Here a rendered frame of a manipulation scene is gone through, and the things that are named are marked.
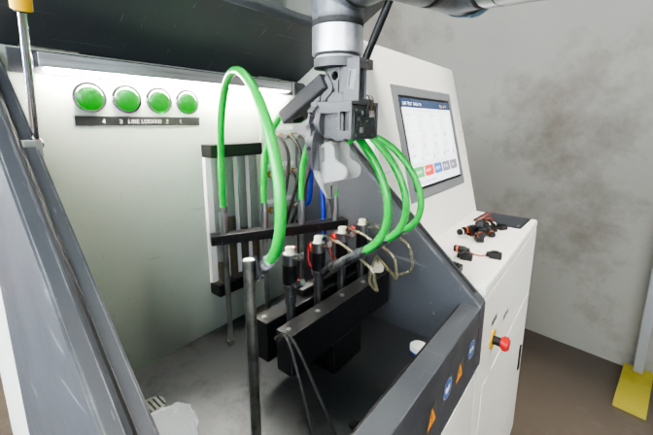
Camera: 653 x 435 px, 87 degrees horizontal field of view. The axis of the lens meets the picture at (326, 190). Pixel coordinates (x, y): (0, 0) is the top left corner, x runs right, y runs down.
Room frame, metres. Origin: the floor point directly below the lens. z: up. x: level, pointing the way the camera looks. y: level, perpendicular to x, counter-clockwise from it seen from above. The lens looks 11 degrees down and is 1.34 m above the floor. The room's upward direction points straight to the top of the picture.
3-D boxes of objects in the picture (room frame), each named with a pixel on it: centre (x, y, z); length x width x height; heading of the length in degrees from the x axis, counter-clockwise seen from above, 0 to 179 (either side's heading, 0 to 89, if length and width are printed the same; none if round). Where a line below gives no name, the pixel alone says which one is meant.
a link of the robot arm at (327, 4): (0.54, -0.02, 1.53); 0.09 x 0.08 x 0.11; 32
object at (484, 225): (1.08, -0.51, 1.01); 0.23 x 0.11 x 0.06; 141
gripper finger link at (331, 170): (0.52, -0.01, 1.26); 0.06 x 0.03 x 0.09; 51
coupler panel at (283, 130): (0.95, 0.12, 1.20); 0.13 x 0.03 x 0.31; 141
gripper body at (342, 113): (0.53, -0.02, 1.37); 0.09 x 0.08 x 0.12; 51
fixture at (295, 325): (0.69, -0.01, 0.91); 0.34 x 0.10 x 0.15; 141
